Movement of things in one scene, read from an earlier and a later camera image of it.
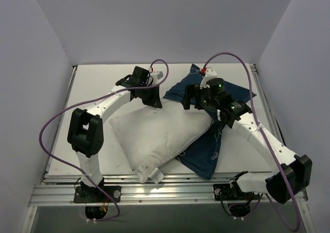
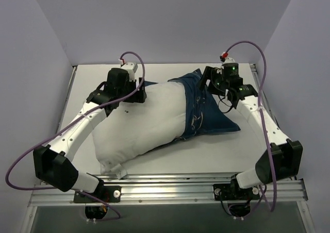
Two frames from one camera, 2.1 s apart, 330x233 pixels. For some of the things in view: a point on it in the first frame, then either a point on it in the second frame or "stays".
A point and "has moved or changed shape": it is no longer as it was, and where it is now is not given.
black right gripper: (192, 96) → (207, 76)
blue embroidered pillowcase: (216, 98) → (203, 114)
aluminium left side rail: (61, 122) stays
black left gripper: (151, 96) → (140, 90)
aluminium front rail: (58, 189) stays
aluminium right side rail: (268, 103) stays
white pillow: (152, 137) has moved or changed shape
